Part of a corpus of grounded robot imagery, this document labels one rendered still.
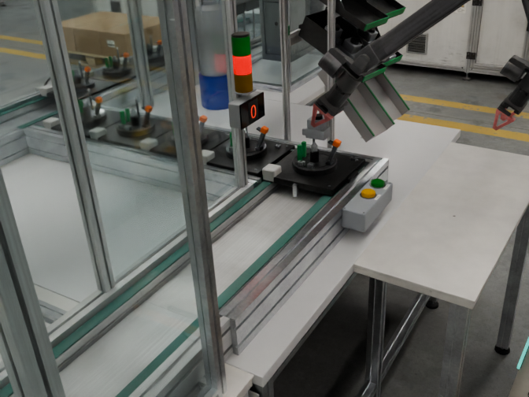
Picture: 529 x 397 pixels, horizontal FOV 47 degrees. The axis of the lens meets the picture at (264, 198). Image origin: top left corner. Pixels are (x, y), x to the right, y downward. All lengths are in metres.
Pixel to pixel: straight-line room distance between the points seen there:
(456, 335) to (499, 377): 0.99
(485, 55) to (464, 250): 4.27
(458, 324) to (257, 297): 0.55
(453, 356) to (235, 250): 0.63
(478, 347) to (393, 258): 1.15
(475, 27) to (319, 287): 4.53
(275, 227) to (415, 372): 1.11
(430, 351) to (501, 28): 3.70
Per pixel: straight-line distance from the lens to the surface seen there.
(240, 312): 1.32
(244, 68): 1.65
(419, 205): 1.92
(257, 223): 1.71
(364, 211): 1.67
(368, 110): 2.11
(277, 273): 1.42
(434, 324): 2.82
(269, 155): 1.98
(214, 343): 1.18
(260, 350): 1.37
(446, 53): 5.99
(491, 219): 1.89
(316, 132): 1.83
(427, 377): 2.57
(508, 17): 5.78
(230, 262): 1.55
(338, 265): 1.62
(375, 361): 2.19
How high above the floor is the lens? 1.79
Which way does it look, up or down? 28 degrees down
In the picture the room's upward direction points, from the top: 3 degrees counter-clockwise
